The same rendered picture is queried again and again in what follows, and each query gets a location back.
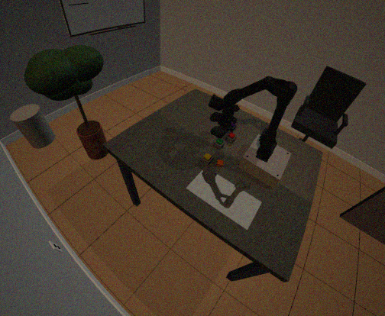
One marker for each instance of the green button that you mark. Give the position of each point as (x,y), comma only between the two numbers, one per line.
(219,143)

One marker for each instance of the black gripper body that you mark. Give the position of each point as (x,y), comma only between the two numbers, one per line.
(219,131)

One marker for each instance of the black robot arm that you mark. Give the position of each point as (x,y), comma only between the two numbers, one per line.
(282,89)

